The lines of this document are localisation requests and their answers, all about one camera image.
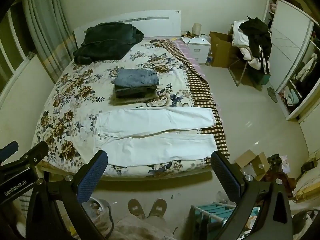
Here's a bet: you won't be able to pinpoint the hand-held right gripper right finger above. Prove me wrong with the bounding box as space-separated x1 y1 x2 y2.
211 151 293 240

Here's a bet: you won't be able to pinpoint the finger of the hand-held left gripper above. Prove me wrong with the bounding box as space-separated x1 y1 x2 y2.
0 142 19 161
0 141 49 173

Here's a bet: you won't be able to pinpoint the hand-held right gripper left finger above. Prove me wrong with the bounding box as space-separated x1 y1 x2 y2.
25 150 114 240

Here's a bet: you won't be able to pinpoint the white pants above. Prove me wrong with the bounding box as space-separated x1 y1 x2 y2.
95 107 217 167

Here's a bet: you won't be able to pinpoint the folded olive pants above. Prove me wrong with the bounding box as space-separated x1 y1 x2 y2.
110 94 160 106

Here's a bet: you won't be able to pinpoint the folded dark pants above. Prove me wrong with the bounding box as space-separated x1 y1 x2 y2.
115 84 158 99

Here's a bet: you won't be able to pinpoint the white round bin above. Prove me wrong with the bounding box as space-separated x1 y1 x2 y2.
82 197 112 221

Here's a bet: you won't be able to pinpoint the small open cardboard box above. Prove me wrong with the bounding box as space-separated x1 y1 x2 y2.
235 150 270 180

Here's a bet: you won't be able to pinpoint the teal drying rack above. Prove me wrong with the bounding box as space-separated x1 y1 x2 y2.
191 203 260 230

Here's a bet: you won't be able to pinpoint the person's left shoe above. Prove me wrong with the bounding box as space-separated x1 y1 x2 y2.
127 199 146 219

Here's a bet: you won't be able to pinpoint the person's shoe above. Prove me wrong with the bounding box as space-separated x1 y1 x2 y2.
148 199 167 218
127 199 146 219

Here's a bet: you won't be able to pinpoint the bed with floral sheet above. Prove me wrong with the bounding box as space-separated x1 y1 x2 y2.
32 39 220 179

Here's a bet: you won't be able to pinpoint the person's beige trouser legs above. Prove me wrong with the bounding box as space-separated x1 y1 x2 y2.
110 215 175 240

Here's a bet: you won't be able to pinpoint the person's right shoe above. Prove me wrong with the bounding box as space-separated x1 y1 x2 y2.
148 199 167 218

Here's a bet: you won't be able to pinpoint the brown checkered blanket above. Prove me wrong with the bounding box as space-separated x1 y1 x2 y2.
160 39 230 159

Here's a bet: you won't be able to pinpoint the teal folded clothes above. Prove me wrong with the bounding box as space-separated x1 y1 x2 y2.
285 90 302 106

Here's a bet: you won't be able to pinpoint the folded blue jeans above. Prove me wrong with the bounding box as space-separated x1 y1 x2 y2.
112 69 160 88

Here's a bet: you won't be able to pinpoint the pale striped curtain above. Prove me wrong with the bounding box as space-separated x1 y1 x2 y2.
22 0 75 83

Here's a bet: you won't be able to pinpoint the large cardboard box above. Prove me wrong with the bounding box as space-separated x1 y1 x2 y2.
209 31 241 68

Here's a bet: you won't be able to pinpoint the white nightstand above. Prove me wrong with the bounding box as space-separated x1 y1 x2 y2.
181 36 212 65

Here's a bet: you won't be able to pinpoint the dark green blanket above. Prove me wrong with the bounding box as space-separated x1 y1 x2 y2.
73 22 145 64

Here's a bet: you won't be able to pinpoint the hanging white garment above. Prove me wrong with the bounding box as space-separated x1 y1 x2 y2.
295 53 318 81

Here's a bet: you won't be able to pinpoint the white clothes pile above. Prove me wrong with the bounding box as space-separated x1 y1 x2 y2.
231 21 269 70

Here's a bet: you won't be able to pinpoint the white wardrobe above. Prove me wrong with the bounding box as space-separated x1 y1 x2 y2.
262 0 320 122

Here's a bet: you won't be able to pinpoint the black jacket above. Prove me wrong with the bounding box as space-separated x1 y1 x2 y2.
239 17 272 74

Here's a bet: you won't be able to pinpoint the white window frame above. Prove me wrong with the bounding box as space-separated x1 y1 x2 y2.
0 5 34 88

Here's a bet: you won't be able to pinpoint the metal frame chair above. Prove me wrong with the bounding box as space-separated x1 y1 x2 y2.
229 59 265 88

